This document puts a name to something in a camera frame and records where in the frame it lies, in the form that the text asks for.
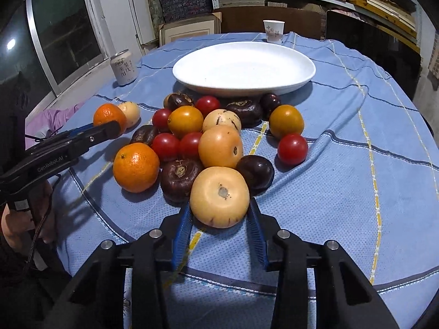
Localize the cardboard box framed panel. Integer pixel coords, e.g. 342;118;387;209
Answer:
159;12;222;46

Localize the dark wooden chair back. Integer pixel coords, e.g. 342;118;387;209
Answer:
216;6;322;39

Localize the blue checked tablecloth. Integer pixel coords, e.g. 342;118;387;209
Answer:
54;33;438;328

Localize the dark mangosteen front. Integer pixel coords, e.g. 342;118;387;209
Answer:
161;159;203;203

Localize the small pale round fruit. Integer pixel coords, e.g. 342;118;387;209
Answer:
118;101;141;129

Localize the large pale pepino melon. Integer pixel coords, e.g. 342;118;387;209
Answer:
190;166;250;229

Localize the dark mangosteen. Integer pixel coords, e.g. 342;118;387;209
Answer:
226;100;262;129
161;159;203;203
130;125;159;146
163;93;194;111

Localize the window with metal frame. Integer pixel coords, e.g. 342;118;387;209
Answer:
1;0;104;115

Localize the dark plum back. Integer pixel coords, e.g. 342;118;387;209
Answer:
259;93;282;121

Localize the person's left hand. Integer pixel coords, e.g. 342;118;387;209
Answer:
1;180;53;255

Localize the red tomato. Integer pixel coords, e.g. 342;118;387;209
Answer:
195;96;221;117
152;109;172;133
278;134;308;166
151;133;180;163
179;132;202;160

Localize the white oval plate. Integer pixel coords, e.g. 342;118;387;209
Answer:
173;42;316;97

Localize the white drink can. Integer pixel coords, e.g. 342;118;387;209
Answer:
110;49;138;86

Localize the pale orange persimmon fruit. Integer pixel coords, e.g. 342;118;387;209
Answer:
199;125;243;169

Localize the large orange mandarin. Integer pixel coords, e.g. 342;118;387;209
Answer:
112;143;160;193

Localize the black cable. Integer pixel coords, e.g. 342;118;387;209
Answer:
24;174;63;271

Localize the striped pepino melon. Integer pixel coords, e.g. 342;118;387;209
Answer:
202;109;242;133

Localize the small orange mandarin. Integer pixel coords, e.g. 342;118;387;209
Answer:
93;103;127;134

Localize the dark plum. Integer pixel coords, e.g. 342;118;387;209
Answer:
259;93;282;121
236;155;275;194

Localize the orange yellow tomato centre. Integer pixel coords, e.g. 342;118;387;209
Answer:
167;106;204;139

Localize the white paper cup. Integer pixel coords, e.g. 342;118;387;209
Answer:
263;19;285;44

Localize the purple cloth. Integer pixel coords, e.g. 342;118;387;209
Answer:
25;102;84;149

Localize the dark plum front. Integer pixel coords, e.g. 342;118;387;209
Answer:
236;155;275;194

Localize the orange green tomato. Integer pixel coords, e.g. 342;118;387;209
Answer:
269;105;304;139

